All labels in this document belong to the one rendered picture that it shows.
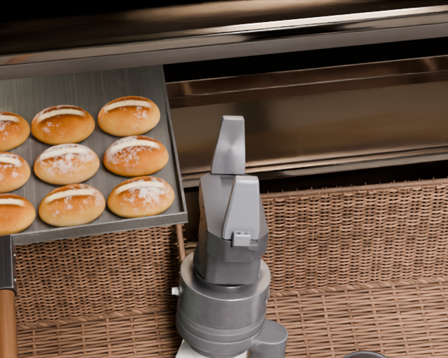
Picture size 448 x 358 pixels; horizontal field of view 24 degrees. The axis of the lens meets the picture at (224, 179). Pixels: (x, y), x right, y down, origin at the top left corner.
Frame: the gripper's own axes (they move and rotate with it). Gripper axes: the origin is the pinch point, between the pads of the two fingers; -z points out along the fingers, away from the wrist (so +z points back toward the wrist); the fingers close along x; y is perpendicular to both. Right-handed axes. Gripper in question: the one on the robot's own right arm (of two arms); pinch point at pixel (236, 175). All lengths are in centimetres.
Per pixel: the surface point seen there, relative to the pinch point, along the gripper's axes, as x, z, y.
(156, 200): -49, 35, 3
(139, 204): -48, 35, 6
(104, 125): -64, 31, 11
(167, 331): -83, 89, -3
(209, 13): -60, 9, -4
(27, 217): -49, 38, 22
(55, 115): -63, 29, 18
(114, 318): -86, 89, 7
